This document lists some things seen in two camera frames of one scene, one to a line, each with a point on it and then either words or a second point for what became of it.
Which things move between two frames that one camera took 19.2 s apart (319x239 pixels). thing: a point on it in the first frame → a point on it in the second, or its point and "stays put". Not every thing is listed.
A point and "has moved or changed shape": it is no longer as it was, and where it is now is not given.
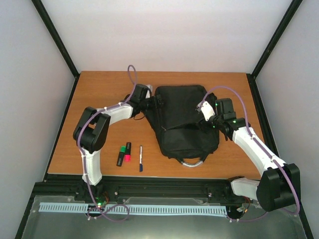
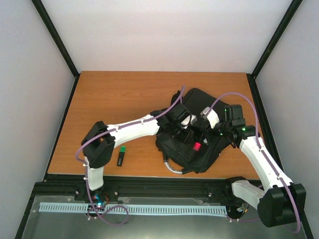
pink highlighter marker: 127,156 → 197,146
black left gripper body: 159,103 → 184,138
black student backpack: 183,134 has moved or changed shape
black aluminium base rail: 71,187 stays put
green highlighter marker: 121,154 stays put
